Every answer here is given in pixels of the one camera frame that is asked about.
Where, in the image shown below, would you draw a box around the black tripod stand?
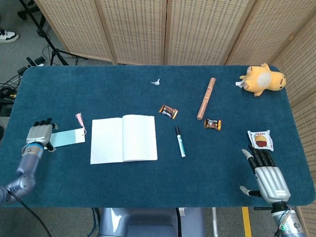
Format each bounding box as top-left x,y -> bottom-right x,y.
18,0 -> 87,66

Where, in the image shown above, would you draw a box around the blue cream bookmark pink tassel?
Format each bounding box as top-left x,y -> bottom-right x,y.
50,113 -> 87,148

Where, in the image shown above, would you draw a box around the green white marker black cap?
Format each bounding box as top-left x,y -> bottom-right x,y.
175,126 -> 187,158

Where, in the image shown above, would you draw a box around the white black sneaker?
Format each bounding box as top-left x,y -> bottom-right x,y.
0,28 -> 20,43

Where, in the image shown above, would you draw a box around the grey-blue robot torso base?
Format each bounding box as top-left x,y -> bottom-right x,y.
98,207 -> 205,237

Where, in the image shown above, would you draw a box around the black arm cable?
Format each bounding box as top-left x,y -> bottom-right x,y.
7,190 -> 52,237

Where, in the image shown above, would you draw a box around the woven wooden folding screen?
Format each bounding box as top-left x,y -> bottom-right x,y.
34,0 -> 316,237

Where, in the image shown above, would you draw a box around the white snack packet red print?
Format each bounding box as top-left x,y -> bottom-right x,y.
247,129 -> 275,152

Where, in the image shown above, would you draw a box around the brown orange chocolate candy wrapper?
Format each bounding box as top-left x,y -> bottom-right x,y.
158,104 -> 179,120
204,118 -> 222,131

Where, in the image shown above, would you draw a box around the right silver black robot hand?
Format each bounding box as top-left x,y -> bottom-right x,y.
239,144 -> 291,204

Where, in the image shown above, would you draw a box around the black office chair base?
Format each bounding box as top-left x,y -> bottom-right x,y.
17,0 -> 40,20

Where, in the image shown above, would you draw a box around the yellow plush toy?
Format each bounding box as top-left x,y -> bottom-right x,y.
236,63 -> 287,97

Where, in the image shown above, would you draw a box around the open white lined notebook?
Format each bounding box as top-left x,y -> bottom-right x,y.
90,114 -> 158,165

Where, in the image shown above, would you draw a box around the dark blue table carpet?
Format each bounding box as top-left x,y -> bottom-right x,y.
0,64 -> 311,208

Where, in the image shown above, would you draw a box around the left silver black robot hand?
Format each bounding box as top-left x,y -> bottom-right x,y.
26,118 -> 59,153

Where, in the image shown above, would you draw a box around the brown cardboard tube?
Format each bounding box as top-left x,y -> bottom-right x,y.
196,77 -> 217,121

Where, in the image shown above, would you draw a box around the white table leg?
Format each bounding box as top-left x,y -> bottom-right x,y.
212,207 -> 219,237

